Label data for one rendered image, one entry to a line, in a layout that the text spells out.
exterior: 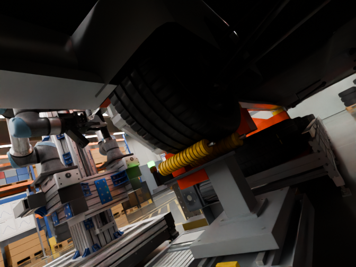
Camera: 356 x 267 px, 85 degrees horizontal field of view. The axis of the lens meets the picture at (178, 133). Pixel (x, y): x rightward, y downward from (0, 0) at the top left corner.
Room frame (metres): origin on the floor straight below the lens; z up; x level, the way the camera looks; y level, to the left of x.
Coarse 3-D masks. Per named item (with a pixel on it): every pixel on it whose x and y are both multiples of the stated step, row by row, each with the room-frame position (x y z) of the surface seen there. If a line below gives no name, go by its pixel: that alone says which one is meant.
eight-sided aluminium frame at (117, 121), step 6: (108, 108) 0.71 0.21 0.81; (114, 114) 0.69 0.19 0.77; (114, 120) 0.70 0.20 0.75; (120, 120) 0.69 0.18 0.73; (120, 126) 0.71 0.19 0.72; (126, 126) 0.75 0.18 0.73; (126, 132) 0.74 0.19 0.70; (132, 132) 0.75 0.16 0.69; (138, 138) 0.76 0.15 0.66; (144, 144) 0.79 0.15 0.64; (150, 144) 0.81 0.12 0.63; (156, 150) 0.82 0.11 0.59; (162, 150) 0.81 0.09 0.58
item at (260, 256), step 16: (304, 208) 0.80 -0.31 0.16; (288, 224) 0.76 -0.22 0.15; (304, 224) 0.71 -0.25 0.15; (288, 240) 0.67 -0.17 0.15; (304, 240) 0.65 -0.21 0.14; (224, 256) 0.74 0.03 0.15; (240, 256) 0.70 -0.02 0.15; (256, 256) 0.61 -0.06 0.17; (272, 256) 0.58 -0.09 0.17; (288, 256) 0.59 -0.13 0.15; (304, 256) 0.59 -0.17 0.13
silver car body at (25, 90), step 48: (0, 0) 0.29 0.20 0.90; (48, 0) 0.33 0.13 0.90; (96, 0) 0.37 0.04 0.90; (144, 0) 0.33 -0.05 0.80; (192, 0) 0.55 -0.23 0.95; (240, 0) 0.76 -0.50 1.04; (336, 0) 0.94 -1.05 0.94; (0, 48) 0.31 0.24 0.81; (48, 48) 0.37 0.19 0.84; (96, 48) 0.41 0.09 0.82; (288, 48) 1.11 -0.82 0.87; (336, 48) 1.86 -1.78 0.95; (0, 96) 0.33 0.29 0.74; (48, 96) 0.39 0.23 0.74; (96, 96) 0.47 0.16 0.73; (240, 96) 1.38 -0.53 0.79; (288, 96) 2.77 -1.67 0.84
